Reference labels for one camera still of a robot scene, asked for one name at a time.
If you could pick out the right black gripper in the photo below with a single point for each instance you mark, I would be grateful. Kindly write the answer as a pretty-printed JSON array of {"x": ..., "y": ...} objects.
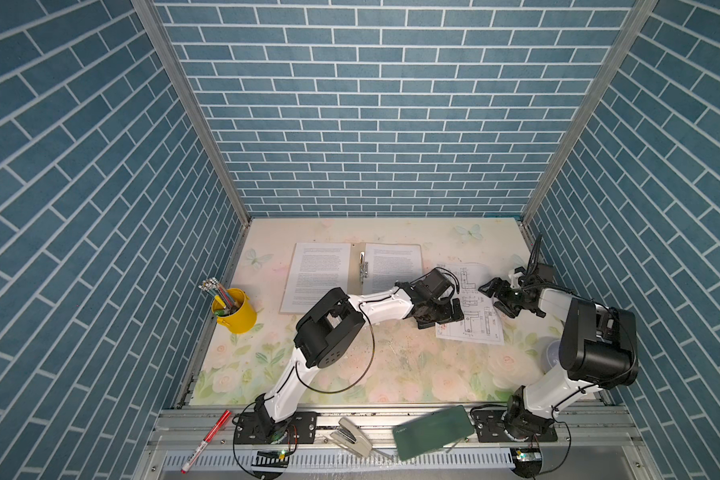
[{"x": 500, "y": 295}]

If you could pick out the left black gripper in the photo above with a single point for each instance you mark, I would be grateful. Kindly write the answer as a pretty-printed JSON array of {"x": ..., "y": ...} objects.
[{"x": 447, "y": 314}]

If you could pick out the diagram paper sheet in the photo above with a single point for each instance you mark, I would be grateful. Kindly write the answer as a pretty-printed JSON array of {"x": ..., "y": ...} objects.
[{"x": 481, "y": 323}]

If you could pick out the beige cardboard folder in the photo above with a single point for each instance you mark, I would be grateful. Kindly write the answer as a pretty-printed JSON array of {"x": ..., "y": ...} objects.
[{"x": 355, "y": 287}]

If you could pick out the printed text paper sheet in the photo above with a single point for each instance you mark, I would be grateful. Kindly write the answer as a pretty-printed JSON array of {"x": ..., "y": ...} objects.
[{"x": 315, "y": 269}]

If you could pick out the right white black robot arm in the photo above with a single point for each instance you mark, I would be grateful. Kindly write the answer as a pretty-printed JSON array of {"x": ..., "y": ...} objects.
[{"x": 598, "y": 348}]

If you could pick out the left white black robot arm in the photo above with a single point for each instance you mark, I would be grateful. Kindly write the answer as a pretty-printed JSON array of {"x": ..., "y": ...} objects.
[{"x": 327, "y": 330}]

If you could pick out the lilac ceramic cup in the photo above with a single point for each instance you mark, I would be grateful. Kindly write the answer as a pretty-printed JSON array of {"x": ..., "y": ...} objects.
[{"x": 550, "y": 355}]

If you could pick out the grey stapler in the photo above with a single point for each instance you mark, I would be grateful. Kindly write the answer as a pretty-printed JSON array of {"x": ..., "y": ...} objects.
[{"x": 350, "y": 437}]

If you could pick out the yellow pen cup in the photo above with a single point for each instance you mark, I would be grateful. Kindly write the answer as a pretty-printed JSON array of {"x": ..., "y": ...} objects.
[{"x": 243, "y": 318}]

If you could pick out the coloured pens bundle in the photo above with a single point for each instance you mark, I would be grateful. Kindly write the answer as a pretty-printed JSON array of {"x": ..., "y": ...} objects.
[{"x": 228, "y": 305}]

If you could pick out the red marker pen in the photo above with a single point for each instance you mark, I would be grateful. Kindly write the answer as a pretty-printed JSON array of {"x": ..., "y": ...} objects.
[{"x": 205, "y": 442}]

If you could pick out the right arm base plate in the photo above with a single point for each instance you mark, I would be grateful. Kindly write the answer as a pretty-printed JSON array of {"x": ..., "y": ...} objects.
[{"x": 494, "y": 425}]

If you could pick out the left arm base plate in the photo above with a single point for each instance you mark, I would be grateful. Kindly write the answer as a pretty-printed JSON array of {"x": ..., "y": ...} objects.
[{"x": 253, "y": 429}]

